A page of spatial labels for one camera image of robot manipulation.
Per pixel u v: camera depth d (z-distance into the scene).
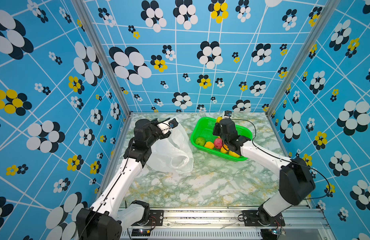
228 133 0.65
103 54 0.86
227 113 0.74
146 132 0.54
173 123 0.60
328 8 0.68
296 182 0.44
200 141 0.95
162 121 0.65
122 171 0.47
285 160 0.48
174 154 0.73
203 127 1.04
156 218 0.73
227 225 0.72
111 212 0.39
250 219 0.72
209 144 0.94
